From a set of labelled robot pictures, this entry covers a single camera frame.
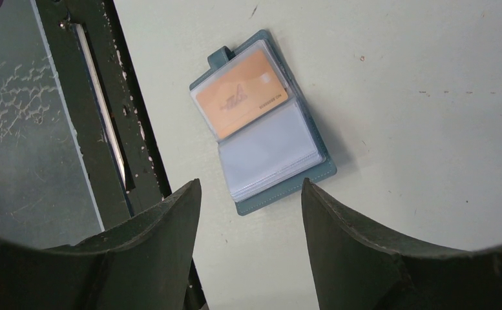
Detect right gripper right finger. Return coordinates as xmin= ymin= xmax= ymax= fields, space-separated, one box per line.
xmin=301 ymin=179 xmax=502 ymax=309

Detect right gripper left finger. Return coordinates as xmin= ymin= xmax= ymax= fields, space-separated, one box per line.
xmin=0 ymin=179 xmax=202 ymax=309

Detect blue leather card holder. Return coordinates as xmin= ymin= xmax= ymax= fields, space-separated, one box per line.
xmin=189 ymin=29 xmax=337 ymax=216

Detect orange credit card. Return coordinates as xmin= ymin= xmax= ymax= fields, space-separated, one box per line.
xmin=191 ymin=46 xmax=289 ymax=140

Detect white strip on rail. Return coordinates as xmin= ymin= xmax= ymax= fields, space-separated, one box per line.
xmin=74 ymin=24 xmax=127 ymax=191

